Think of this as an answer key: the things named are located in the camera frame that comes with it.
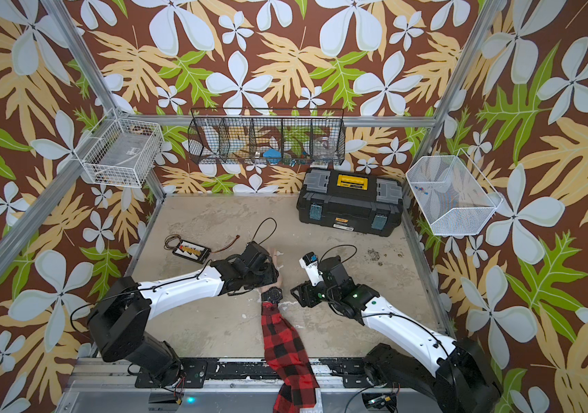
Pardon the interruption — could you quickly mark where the black toolbox yellow label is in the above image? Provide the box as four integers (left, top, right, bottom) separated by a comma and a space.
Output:
297, 168, 404, 237

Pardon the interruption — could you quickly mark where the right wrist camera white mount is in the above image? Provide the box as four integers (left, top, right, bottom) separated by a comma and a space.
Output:
299, 252, 323, 287

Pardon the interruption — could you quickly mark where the red cable on table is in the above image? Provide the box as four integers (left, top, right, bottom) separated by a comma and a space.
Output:
210, 234, 240, 254

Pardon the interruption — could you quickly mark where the white wire basket left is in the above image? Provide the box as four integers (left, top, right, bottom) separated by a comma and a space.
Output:
75, 109, 164, 189

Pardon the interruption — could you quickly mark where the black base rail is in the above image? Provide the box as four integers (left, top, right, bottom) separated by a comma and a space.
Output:
133, 357, 414, 389

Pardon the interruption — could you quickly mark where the white mesh basket right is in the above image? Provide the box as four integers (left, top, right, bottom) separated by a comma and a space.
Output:
406, 150, 504, 237

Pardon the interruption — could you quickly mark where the black wrist watch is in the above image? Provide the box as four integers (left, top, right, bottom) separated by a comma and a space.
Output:
261, 287, 284, 306

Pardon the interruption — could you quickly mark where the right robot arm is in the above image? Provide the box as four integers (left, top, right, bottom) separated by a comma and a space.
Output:
290, 252, 503, 412

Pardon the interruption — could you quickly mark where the black wire basket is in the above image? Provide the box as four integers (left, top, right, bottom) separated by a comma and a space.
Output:
186, 108, 346, 166

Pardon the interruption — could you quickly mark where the black battery charger box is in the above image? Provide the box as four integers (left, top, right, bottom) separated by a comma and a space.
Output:
173, 240, 211, 263

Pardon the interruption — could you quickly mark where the blue object in basket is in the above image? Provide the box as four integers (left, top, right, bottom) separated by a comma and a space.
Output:
263, 149, 282, 162

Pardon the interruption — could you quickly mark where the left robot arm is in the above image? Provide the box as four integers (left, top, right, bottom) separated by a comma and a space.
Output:
87, 241, 279, 387

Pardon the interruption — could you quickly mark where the red plaid sleeve forearm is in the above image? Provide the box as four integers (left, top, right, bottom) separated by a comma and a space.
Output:
261, 302, 319, 412

